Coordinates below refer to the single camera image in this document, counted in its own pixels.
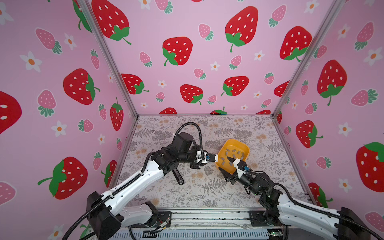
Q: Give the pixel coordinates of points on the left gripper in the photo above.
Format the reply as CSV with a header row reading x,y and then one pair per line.
x,y
195,166

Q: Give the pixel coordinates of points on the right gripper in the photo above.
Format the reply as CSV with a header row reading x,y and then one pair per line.
x,y
237,175

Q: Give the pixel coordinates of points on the yellow plastic tray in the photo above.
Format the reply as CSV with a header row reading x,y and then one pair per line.
x,y
233,149

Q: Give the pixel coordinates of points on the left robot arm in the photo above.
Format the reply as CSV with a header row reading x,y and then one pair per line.
x,y
156,166

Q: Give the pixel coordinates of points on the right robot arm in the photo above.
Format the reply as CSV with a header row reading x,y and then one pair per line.
x,y
281,207

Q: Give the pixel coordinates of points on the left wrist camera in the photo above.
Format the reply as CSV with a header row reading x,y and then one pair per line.
x,y
207,157

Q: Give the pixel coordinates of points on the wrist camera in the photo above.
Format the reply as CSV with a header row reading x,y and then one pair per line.
x,y
207,157
241,167

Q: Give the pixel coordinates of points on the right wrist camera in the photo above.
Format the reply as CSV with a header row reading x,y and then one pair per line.
x,y
241,167

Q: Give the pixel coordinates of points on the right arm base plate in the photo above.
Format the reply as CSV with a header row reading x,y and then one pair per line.
x,y
261,219

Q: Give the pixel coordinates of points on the aluminium front rail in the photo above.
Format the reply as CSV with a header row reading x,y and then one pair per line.
x,y
210,222

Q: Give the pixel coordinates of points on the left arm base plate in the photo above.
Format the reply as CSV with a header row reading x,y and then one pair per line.
x,y
160,220

